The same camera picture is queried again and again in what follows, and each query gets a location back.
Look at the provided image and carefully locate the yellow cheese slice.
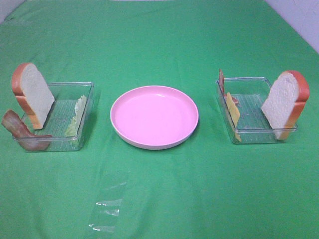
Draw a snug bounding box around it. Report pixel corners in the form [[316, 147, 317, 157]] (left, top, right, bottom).
[[226, 92, 242, 143]]

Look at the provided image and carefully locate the bacon strip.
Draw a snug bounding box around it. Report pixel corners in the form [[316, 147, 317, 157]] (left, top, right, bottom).
[[218, 68, 239, 106], [1, 110, 52, 151]]

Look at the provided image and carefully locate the green lettuce leaf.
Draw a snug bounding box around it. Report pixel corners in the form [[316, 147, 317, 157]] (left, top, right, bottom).
[[64, 95, 87, 151]]

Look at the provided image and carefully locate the bread slice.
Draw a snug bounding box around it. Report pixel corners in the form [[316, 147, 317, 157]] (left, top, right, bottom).
[[261, 70, 310, 140], [11, 63, 55, 130]]

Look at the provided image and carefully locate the pink round plate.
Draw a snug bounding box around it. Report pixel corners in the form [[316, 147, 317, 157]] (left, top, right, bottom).
[[110, 86, 199, 150]]

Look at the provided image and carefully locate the green tablecloth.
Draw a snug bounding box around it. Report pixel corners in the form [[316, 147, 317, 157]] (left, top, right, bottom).
[[0, 0, 319, 239]]

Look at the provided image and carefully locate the clear plastic film strip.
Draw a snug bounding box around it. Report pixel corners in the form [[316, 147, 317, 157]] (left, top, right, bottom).
[[86, 169, 130, 239]]

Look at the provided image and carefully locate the right clear plastic container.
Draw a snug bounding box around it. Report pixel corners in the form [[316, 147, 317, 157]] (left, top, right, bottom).
[[216, 77, 298, 144]]

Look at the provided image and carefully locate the clear plastic container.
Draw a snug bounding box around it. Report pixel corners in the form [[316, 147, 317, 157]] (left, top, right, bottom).
[[12, 82, 94, 152], [216, 77, 298, 144]]

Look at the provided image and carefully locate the left clear plastic container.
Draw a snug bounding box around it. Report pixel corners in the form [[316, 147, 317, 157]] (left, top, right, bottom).
[[12, 82, 94, 152]]

